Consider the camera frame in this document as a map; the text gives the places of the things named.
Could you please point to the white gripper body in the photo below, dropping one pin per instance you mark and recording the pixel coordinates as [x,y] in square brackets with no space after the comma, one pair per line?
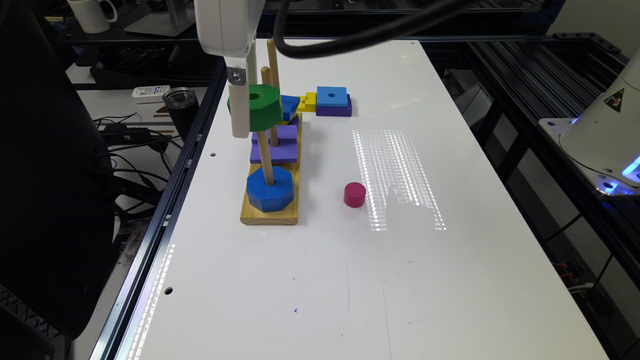
[227,27]

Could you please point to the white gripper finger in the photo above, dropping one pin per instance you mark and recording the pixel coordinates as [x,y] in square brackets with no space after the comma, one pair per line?
[252,72]
[239,103]

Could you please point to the green octagonal block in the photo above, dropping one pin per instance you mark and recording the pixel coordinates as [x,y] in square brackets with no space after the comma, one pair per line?
[265,107]

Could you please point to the blue trapezoid block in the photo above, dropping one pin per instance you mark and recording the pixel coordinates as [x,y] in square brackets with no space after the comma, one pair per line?
[289,107]

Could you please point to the yellow block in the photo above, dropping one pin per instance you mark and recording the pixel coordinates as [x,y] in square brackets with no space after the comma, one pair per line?
[307,102]

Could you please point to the dark purple round block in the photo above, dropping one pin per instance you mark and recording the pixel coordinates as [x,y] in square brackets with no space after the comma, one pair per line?
[295,120]

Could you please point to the light blue square block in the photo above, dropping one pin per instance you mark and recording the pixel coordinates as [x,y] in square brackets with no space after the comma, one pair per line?
[333,97]

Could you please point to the lavender square block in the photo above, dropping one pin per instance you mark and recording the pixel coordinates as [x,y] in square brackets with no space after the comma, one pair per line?
[285,152]

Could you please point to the dark purple square block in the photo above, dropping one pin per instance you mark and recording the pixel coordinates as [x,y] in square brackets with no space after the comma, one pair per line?
[336,111]

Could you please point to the blue octagonal block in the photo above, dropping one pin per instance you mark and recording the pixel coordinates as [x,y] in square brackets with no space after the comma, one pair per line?
[270,198]

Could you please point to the pink cylinder block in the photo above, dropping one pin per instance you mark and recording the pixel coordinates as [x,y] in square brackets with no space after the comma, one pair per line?
[354,194]

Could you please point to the rear wooden peg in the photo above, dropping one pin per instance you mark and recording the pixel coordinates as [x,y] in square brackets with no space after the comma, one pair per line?
[273,63]

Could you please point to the monitor stand base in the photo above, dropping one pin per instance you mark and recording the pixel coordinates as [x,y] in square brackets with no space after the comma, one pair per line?
[171,23]

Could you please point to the black tumbler cup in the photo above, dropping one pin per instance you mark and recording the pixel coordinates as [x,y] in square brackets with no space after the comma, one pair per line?
[183,106]

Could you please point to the front wooden peg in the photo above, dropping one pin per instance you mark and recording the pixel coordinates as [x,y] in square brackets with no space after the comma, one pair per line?
[266,162]

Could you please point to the white remote control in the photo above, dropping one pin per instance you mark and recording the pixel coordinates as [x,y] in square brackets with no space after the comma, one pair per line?
[150,94]

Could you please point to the white mug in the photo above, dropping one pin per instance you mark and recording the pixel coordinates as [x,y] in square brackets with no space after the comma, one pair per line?
[91,16]

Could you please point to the black office chair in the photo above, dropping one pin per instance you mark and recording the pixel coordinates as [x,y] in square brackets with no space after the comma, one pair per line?
[57,217]

